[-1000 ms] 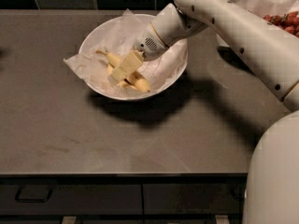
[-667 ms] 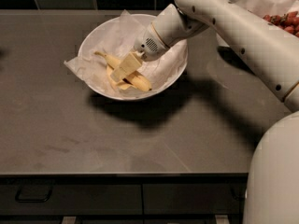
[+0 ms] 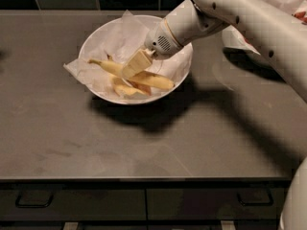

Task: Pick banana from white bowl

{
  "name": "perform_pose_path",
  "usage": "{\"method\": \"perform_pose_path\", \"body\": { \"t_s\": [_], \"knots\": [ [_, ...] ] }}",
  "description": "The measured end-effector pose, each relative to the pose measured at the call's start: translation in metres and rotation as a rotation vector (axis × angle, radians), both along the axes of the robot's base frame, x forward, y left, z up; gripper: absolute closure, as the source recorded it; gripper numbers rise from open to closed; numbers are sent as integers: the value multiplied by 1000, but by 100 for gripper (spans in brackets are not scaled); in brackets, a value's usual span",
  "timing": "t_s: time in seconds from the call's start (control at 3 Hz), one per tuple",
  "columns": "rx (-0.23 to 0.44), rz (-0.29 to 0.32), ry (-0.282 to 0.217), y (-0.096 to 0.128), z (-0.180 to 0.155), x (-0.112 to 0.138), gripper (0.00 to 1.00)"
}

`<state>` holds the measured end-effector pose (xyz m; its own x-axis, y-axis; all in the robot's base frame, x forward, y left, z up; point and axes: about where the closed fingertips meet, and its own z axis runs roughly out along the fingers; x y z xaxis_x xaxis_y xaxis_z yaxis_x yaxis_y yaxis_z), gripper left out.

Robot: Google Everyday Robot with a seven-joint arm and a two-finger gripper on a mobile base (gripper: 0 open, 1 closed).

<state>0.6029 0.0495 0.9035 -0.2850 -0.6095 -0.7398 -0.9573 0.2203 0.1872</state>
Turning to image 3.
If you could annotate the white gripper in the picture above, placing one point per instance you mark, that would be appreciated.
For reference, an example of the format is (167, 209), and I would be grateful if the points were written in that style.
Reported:
(158, 37)

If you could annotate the long yellow banana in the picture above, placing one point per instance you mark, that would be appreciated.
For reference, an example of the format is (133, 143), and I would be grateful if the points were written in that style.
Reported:
(144, 77)

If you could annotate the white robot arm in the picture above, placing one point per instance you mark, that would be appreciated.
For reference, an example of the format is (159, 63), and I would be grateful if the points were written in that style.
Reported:
(280, 38)

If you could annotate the short yellow banana piece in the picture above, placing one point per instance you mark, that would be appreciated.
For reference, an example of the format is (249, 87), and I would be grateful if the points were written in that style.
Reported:
(130, 89)

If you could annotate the white bowl with bananas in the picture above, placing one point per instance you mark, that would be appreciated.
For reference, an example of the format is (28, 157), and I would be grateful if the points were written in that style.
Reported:
(96, 39)

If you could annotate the white bowl with strawberries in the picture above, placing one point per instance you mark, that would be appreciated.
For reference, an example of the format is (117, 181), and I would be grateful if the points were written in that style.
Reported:
(232, 39)

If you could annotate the white paper liner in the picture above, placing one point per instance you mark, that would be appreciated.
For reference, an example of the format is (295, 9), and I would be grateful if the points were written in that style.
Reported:
(124, 32)

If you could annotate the right dark drawer front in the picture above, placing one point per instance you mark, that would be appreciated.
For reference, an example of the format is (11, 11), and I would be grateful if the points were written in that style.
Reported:
(208, 204)

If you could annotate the dark drawer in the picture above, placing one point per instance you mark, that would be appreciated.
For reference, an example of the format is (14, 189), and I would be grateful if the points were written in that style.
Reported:
(70, 205)
(208, 204)

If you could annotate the left dark drawer front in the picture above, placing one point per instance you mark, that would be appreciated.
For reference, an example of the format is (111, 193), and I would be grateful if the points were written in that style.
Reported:
(70, 205)

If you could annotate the left black drawer handle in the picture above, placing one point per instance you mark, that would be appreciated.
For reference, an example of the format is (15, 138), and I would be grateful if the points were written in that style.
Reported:
(35, 199)

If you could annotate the black drawer handle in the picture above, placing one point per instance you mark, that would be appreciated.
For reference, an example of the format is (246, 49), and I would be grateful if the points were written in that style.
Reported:
(255, 197)
(35, 199)

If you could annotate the right black drawer handle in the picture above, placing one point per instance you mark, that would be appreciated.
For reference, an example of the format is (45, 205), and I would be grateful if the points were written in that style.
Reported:
(255, 197)

